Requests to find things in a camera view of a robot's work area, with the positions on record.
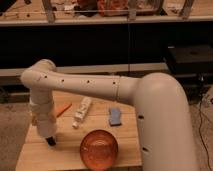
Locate orange clutter on shelf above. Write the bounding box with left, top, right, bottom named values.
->
left=97, top=0, right=128, bottom=16

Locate black box on right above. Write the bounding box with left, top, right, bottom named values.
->
left=165, top=45, right=213, bottom=74

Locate blue eraser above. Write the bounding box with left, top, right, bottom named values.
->
left=109, top=108, right=121, bottom=126

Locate long workbench shelf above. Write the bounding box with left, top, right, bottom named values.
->
left=0, top=0, right=213, bottom=27

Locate orange marker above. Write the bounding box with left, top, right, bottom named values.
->
left=55, top=103, right=72, bottom=117

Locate wooden table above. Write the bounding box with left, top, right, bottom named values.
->
left=16, top=92, right=142, bottom=171

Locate orange ribbed ceramic cup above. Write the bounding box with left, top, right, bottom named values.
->
left=79, top=130, right=118, bottom=171

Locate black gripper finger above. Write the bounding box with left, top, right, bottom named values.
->
left=46, top=137, right=56, bottom=146

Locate white plastic bottle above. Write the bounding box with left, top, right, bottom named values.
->
left=72, top=97, right=92, bottom=129

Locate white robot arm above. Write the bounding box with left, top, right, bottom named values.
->
left=20, top=59, right=199, bottom=171

